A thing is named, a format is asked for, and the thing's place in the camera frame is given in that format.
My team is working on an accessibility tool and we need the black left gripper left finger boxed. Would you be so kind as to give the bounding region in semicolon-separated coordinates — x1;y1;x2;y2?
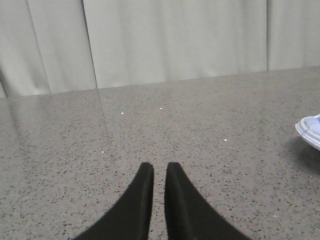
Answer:
75;162;154;240

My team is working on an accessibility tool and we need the grey-white curtain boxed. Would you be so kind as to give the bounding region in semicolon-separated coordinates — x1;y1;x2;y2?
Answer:
0;0;320;98

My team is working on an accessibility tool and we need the light blue slipper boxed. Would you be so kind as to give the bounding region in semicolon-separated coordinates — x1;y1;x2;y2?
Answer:
295;114;320;151

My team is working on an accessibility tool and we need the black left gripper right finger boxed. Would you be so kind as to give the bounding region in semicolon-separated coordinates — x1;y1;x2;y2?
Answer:
164;162;248;240

